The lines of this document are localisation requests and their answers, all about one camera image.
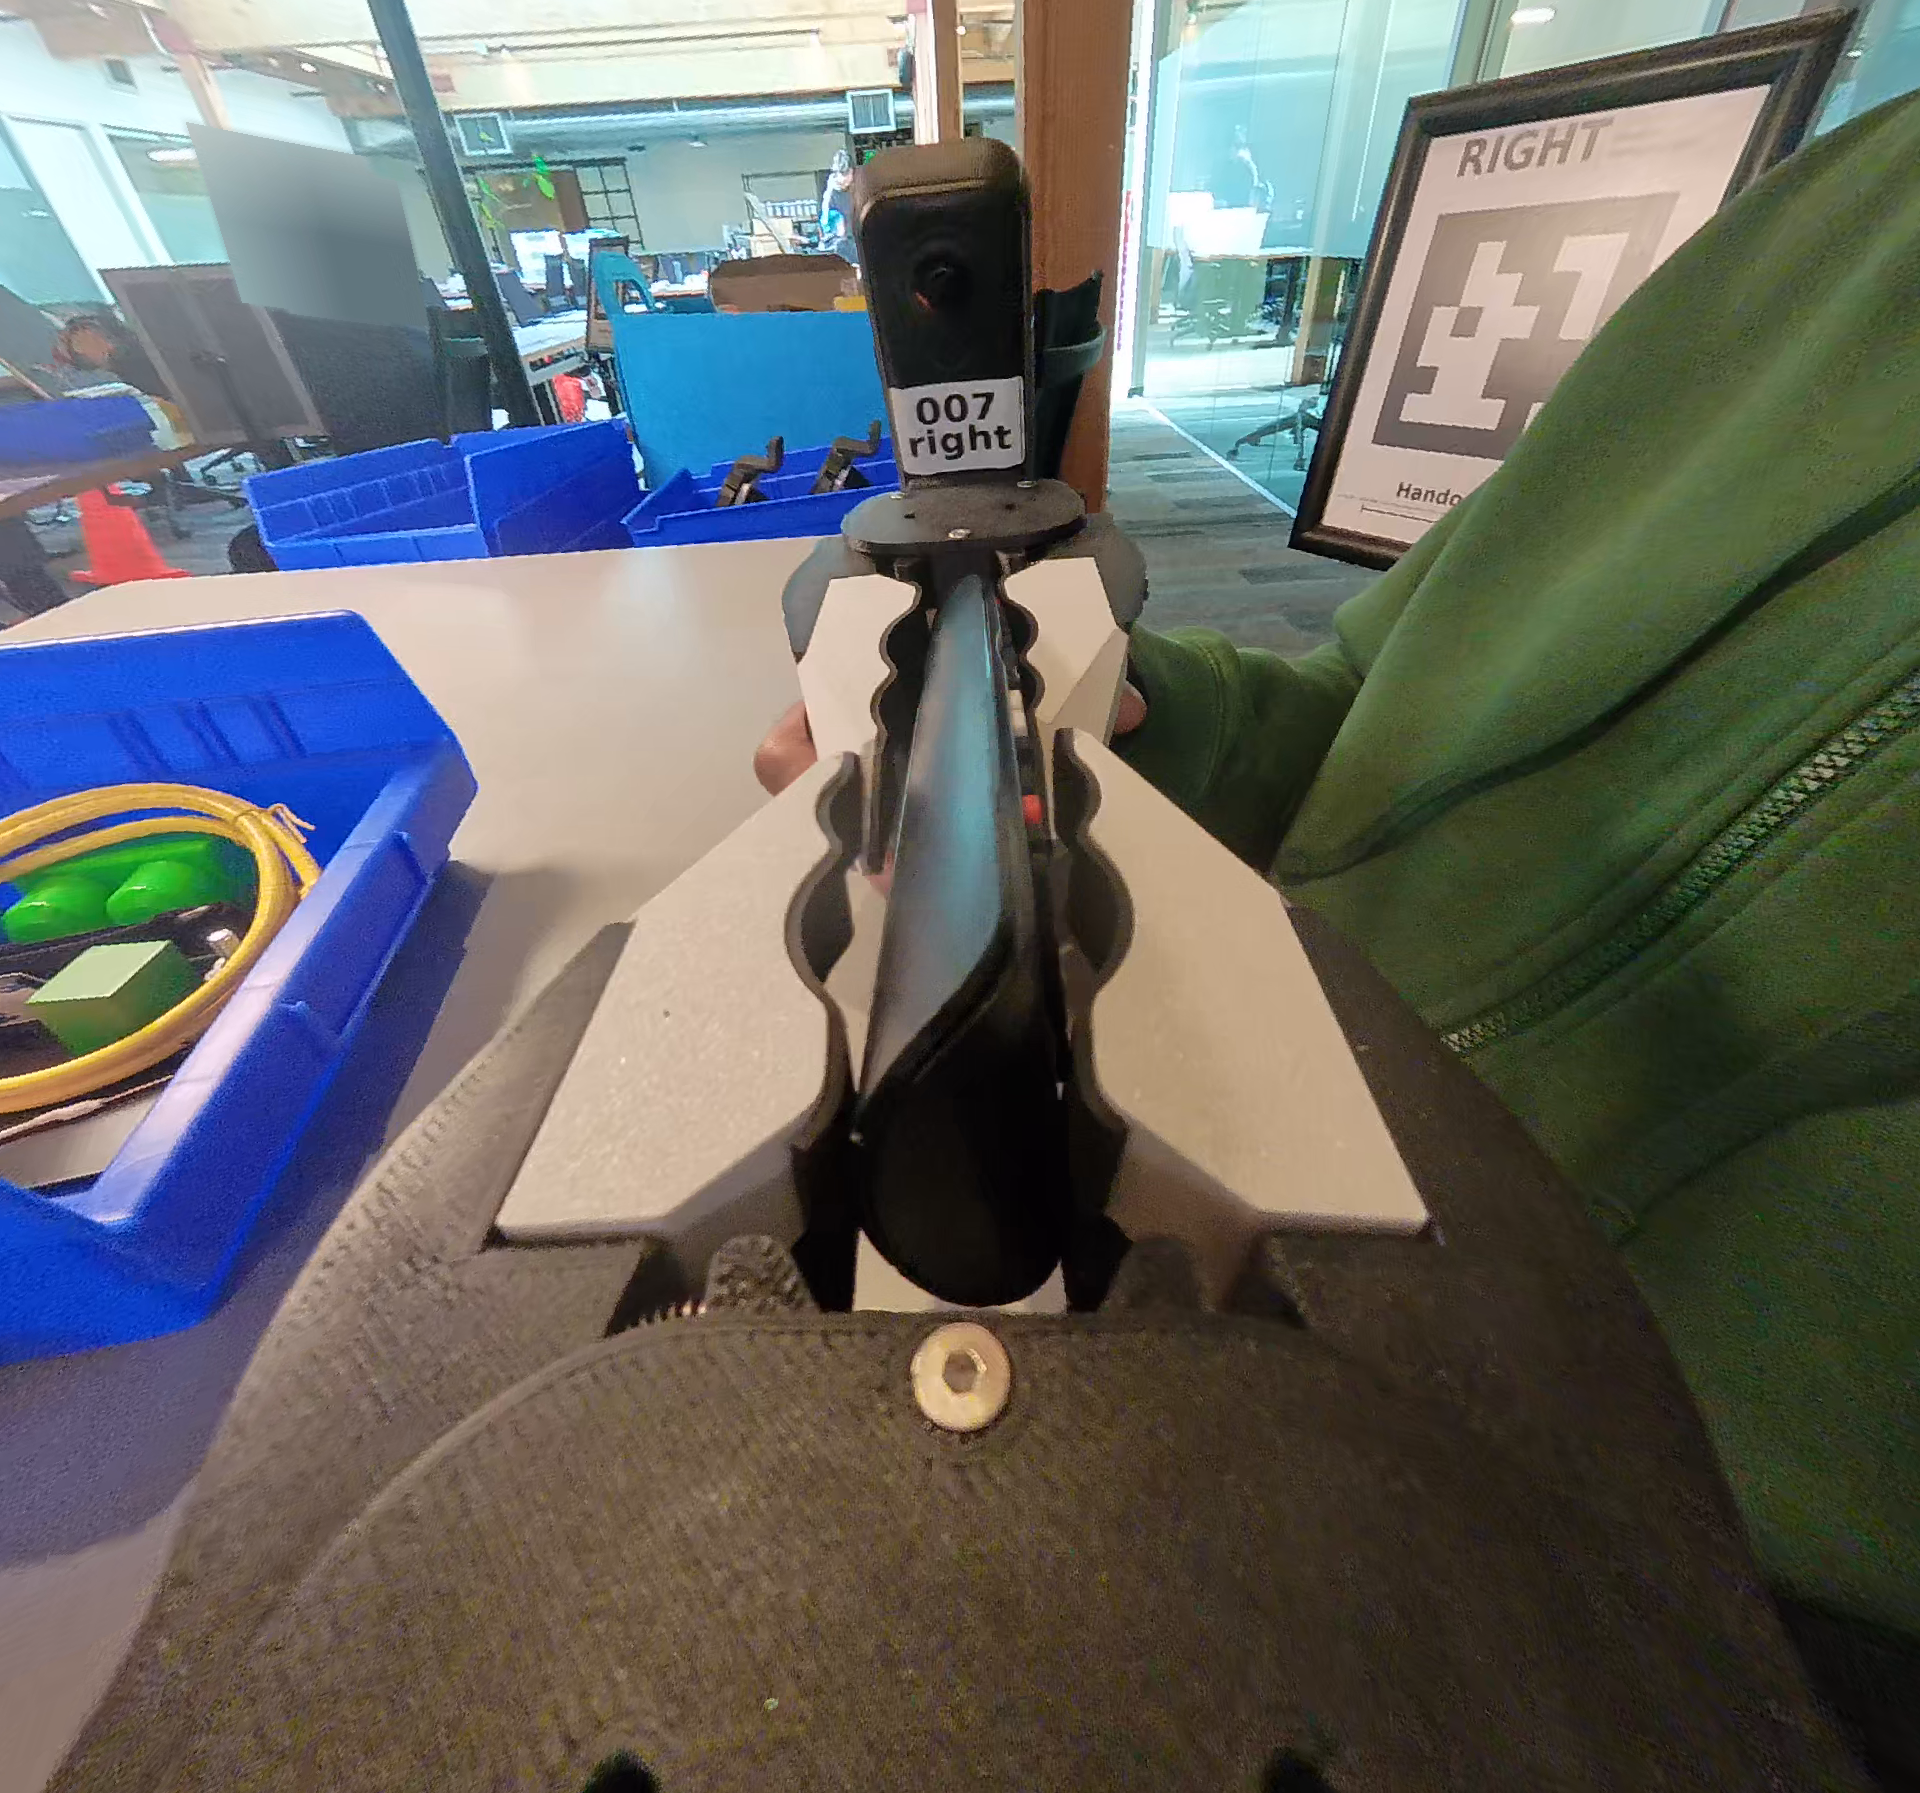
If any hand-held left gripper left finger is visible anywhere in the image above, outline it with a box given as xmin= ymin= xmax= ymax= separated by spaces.
xmin=490 ymin=758 xmax=869 ymax=1257

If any shallow blue tool tray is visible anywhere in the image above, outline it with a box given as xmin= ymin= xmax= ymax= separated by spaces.
xmin=619 ymin=437 xmax=906 ymax=551

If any black remote control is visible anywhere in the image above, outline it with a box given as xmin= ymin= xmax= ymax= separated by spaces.
xmin=850 ymin=569 xmax=1078 ymax=1309

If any light stand pole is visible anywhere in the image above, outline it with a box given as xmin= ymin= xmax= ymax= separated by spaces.
xmin=322 ymin=0 xmax=502 ymax=431

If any orange traffic cone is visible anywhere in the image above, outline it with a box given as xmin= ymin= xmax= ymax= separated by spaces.
xmin=73 ymin=486 xmax=180 ymax=592

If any framed black white tag sign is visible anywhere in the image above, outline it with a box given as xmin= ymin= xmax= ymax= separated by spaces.
xmin=1290 ymin=11 xmax=1862 ymax=573

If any blue partition wall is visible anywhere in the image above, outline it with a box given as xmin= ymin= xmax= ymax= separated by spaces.
xmin=612 ymin=310 xmax=900 ymax=492

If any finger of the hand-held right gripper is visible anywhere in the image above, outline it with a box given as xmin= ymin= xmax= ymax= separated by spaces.
xmin=794 ymin=569 xmax=942 ymax=1112
xmin=1005 ymin=569 xmax=1138 ymax=841

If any green plastic block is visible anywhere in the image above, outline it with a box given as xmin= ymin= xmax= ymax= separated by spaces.
xmin=0 ymin=837 xmax=260 ymax=948
xmin=25 ymin=936 xmax=211 ymax=1058

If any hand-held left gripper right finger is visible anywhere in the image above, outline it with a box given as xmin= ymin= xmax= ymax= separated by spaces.
xmin=1051 ymin=744 xmax=1435 ymax=1260

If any blue plastic bin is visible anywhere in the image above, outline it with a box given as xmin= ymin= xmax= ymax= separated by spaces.
xmin=241 ymin=420 xmax=650 ymax=573
xmin=0 ymin=612 xmax=483 ymax=1368
xmin=0 ymin=391 xmax=159 ymax=469

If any black computer monitor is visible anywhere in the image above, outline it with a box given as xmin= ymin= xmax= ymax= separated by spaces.
xmin=105 ymin=262 xmax=457 ymax=451

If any yellow cable coil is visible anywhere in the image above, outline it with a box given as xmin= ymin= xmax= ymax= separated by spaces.
xmin=0 ymin=782 xmax=326 ymax=1118

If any wooden support post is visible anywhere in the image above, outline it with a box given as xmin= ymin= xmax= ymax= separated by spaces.
xmin=1013 ymin=0 xmax=1151 ymax=511

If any person's right hand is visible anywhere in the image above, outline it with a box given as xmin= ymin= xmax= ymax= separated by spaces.
xmin=751 ymin=696 xmax=829 ymax=799

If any person's right forearm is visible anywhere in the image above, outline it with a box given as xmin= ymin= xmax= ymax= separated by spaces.
xmin=1119 ymin=622 xmax=1389 ymax=882

